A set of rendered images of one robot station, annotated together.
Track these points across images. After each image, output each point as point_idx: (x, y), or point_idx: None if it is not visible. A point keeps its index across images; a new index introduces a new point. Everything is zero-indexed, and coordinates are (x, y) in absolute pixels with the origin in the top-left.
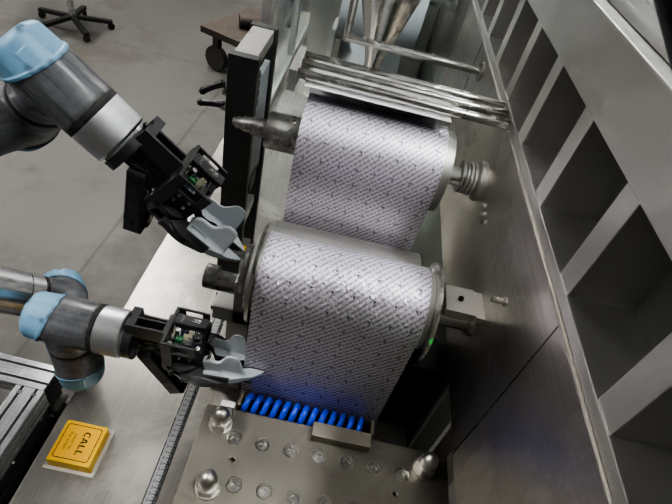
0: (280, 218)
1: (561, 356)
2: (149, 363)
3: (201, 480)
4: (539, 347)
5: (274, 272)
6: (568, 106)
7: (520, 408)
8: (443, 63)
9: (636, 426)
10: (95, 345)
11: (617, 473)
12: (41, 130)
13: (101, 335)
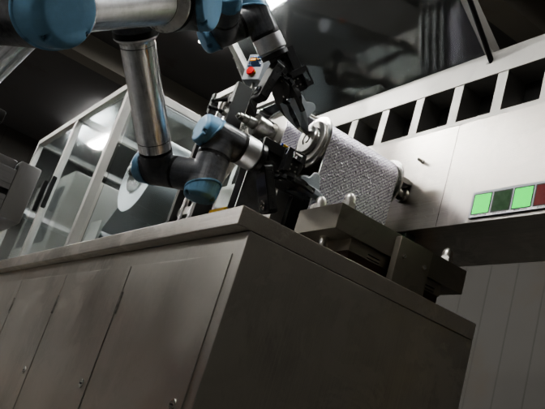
0: None
1: (468, 125)
2: (270, 172)
3: (350, 193)
4: (456, 138)
5: (335, 127)
6: (393, 128)
7: (463, 154)
8: None
9: (504, 105)
10: (252, 143)
11: (508, 107)
12: (242, 33)
13: (254, 139)
